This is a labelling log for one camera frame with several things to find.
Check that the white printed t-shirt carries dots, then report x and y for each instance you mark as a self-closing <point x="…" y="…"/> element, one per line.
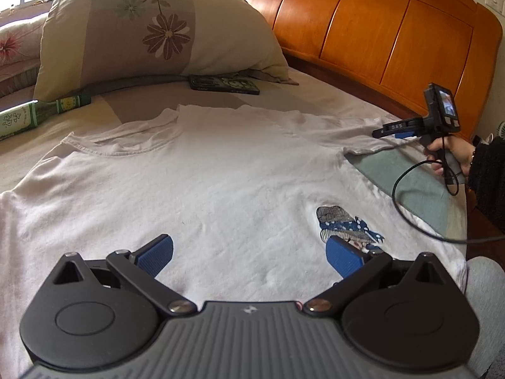
<point x="217" y="185"/>

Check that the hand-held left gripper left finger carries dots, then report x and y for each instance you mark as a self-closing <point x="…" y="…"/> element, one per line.
<point x="156" y="250"/>

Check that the wooden headboard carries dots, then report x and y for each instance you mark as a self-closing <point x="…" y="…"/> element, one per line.
<point x="374" y="27"/>

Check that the person's grey trousers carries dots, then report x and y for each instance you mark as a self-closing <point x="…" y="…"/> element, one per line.
<point x="487" y="316"/>

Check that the floral pillow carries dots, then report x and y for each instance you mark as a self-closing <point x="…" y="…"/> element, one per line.
<point x="118" y="47"/>

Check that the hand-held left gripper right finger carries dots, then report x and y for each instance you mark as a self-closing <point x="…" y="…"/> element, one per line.
<point x="343" y="254"/>

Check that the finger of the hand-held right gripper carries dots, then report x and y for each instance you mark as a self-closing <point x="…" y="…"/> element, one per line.
<point x="378" y="132"/>
<point x="404" y="135"/>

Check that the person's right hand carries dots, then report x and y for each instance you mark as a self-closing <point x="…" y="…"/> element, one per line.
<point x="459" y="154"/>

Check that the green glass bottle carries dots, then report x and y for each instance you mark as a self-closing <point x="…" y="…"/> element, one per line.
<point x="27" y="116"/>

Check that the folded pink floral quilt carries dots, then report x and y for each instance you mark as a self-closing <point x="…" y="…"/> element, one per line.
<point x="15" y="47"/>

